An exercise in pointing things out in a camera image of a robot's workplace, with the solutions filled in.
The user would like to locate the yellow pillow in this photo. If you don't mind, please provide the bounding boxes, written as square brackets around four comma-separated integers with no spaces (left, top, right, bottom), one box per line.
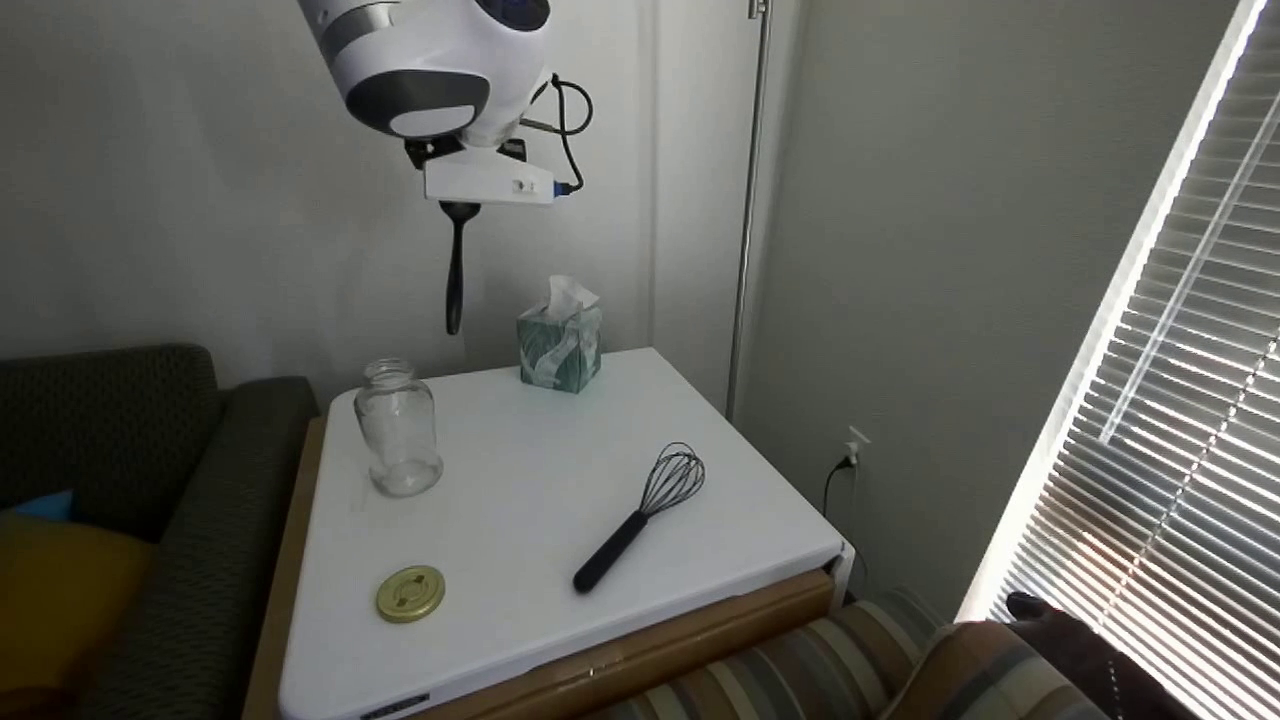
[0,513,157,698]

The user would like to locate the white plastic board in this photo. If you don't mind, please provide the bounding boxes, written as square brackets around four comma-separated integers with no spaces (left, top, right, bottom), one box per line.
[274,343,855,720]

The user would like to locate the blue pillow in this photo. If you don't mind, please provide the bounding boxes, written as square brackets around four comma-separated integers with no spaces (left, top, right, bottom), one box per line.
[0,490,80,529]

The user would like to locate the white window blinds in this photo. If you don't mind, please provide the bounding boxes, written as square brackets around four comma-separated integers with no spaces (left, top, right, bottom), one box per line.
[954,0,1280,720]

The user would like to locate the black plastic spoon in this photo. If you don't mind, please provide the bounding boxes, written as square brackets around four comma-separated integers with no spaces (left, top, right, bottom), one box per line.
[435,195,482,342]

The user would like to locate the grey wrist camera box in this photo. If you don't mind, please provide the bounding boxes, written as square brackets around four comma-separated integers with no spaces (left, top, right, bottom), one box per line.
[420,141,560,212]

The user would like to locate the teal white tissue box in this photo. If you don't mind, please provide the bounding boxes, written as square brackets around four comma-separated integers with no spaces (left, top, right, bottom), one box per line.
[511,301,606,397]

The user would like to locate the striped sofa cushion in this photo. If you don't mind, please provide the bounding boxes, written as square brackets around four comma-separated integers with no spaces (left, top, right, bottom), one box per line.
[874,618,1071,720]

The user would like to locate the white tissue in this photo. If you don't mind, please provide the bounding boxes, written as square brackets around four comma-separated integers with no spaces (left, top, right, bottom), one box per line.
[536,272,603,324]

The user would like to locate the yellow metal jar lid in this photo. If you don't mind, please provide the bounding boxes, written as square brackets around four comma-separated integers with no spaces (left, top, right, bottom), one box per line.
[371,559,453,628]

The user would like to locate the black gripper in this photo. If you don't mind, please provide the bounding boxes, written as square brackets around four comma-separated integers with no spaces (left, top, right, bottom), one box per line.
[401,130,463,171]

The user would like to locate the black power cord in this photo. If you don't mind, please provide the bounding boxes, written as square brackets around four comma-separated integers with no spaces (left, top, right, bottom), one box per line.
[816,452,855,523]

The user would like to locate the clear glass jar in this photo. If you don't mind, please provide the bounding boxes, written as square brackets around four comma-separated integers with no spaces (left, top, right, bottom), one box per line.
[348,354,447,504]

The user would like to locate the black wire whisk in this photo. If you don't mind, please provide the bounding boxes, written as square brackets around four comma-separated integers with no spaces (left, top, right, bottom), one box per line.
[567,442,712,602]

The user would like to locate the dark grey sofa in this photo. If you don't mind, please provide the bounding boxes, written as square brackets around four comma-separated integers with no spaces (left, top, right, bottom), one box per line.
[0,342,323,720]

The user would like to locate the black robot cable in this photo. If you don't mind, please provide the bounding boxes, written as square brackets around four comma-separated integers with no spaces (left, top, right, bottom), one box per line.
[511,71,597,200]

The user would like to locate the striped sofa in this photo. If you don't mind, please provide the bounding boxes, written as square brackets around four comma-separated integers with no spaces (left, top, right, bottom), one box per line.
[585,592,1203,720]

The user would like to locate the white wall outlet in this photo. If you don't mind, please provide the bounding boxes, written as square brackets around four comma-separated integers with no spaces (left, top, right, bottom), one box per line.
[835,422,874,471]

